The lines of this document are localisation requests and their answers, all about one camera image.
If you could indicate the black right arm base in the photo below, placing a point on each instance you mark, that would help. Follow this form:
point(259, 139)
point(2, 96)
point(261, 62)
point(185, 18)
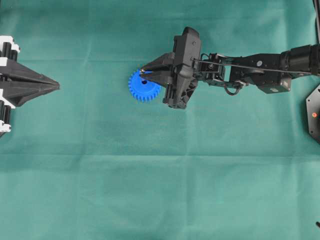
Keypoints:
point(313, 113)

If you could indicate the blue plastic gear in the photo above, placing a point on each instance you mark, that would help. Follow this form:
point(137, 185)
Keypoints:
point(142, 89)

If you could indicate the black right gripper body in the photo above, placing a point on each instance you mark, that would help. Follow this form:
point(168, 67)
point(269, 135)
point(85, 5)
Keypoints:
point(187, 49)

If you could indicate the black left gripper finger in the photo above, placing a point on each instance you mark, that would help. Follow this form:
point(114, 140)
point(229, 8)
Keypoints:
point(16, 71)
point(16, 93)

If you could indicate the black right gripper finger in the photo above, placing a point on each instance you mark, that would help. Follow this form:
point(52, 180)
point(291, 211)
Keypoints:
point(163, 63)
point(162, 78)

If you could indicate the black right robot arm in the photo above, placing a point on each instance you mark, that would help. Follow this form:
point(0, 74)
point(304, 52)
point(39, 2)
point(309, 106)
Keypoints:
point(270, 72)

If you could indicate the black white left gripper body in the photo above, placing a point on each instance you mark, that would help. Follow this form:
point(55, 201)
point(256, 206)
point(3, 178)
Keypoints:
point(8, 51)

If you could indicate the green cloth mat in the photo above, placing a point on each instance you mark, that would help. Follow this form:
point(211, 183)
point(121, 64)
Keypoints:
point(89, 162)

